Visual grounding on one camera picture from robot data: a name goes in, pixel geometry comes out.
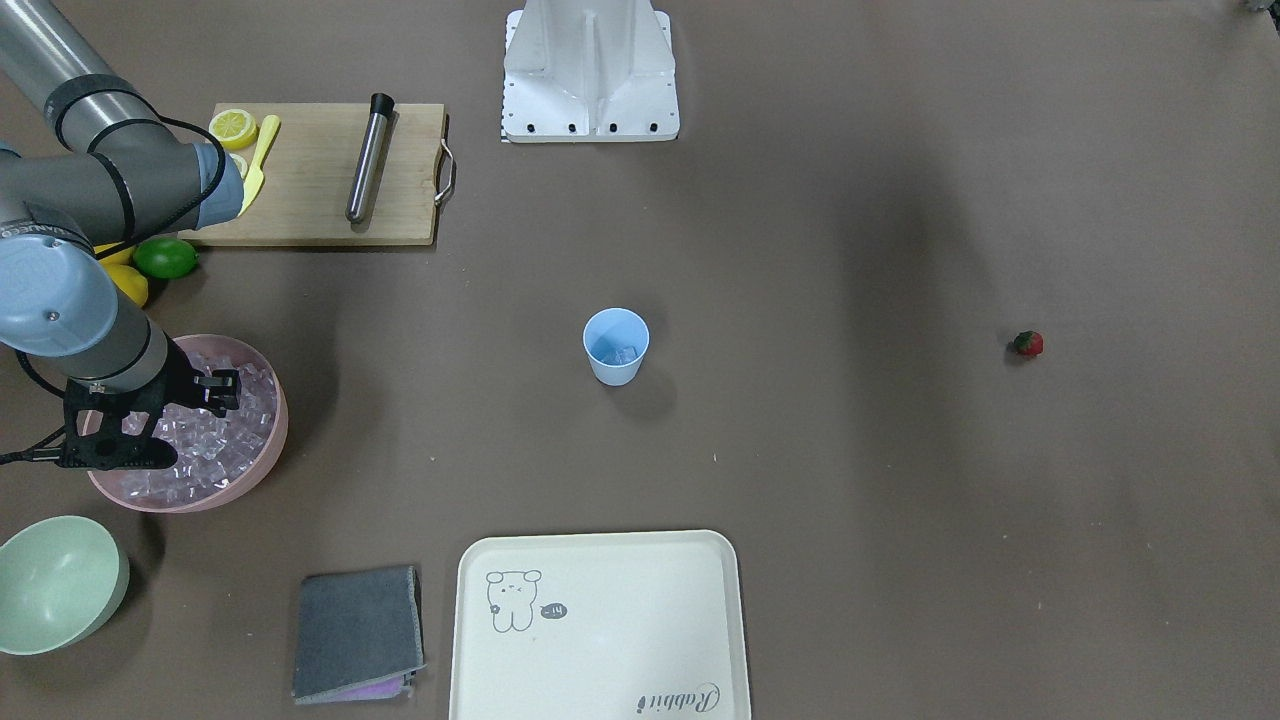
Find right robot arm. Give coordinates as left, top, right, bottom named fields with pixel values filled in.
left=3, top=1, right=244, bottom=414

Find yellow lemon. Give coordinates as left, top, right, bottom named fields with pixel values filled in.
left=93, top=243, right=136, bottom=266
left=102, top=263, right=150, bottom=307

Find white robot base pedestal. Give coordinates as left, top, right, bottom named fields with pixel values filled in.
left=500, top=1, right=681, bottom=143

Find green lime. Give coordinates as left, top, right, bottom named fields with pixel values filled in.
left=132, top=237, right=198, bottom=281

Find wooden cutting board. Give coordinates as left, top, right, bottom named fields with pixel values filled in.
left=180, top=101, right=451, bottom=249

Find grey folded cloth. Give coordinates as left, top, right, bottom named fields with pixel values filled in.
left=291, top=565, right=426, bottom=706

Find steel muddler black cap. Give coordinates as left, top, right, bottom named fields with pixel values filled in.
left=346, top=92, right=396, bottom=225

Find mint green bowl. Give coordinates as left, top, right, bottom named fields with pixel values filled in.
left=1, top=515, right=131, bottom=656

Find pink bowl of ice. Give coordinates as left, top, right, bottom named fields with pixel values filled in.
left=88, top=334, right=289, bottom=512

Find lemon half upper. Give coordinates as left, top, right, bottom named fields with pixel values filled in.
left=207, top=108, right=259, bottom=151

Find yellow plastic knife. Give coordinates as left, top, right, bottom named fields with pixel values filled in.
left=237, top=114, right=282, bottom=217

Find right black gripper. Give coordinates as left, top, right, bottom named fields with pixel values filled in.
left=134, top=340, right=241, bottom=418

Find lemon slice lower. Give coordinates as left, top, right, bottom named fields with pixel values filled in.
left=227, top=152, right=248, bottom=179

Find clear ice cube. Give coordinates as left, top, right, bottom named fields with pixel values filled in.
left=611, top=345, right=644, bottom=366

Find yellow lemon upper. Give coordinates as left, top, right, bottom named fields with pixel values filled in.
left=93, top=243, right=136, bottom=266

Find red strawberry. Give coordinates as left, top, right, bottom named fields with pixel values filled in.
left=1012, top=331, right=1044, bottom=357

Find light blue plastic cup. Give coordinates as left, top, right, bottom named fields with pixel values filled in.
left=582, top=307, right=652, bottom=387

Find yellow lemon lower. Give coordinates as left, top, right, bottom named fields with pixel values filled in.
left=102, top=263, right=150, bottom=307

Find cream rabbit tray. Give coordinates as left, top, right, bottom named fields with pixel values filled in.
left=448, top=529, right=753, bottom=719

